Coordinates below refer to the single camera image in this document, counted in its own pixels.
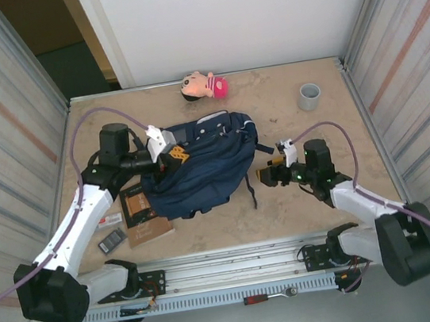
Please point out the white door frame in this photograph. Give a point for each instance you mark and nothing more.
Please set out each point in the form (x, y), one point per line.
(101, 33)

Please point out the plush doll pink hat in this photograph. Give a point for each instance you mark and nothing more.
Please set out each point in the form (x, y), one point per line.
(204, 86)

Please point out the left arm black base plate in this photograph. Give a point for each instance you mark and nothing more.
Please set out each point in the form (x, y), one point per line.
(154, 283)

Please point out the small white card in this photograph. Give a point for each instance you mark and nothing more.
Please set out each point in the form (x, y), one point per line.
(109, 221)

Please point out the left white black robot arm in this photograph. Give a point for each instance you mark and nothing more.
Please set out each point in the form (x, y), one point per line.
(86, 211)

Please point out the navy blue backpack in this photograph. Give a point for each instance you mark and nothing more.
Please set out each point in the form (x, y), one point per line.
(208, 170)

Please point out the grey cup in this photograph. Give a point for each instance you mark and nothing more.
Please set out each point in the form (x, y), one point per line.
(309, 99)

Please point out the aluminium rail frame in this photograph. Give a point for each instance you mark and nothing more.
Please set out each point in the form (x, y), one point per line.
(233, 264)

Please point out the brown book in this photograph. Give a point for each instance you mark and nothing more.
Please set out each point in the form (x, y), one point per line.
(144, 227)

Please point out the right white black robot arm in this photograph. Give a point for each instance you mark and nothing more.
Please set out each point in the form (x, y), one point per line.
(365, 204)

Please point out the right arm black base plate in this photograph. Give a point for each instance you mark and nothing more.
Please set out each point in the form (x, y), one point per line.
(316, 256)

